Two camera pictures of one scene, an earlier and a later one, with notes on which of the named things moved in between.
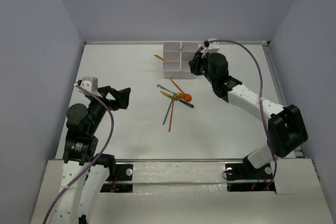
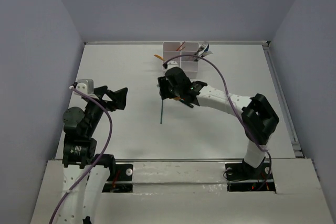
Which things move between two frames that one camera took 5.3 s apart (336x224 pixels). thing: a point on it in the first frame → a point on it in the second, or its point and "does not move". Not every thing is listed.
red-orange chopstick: x=171 y=114 → x=180 y=46
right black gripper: x=193 y=64 → x=164 y=89
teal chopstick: x=168 y=109 → x=161 y=112
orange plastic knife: x=159 y=57 does not move
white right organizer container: x=188 y=50 does not move
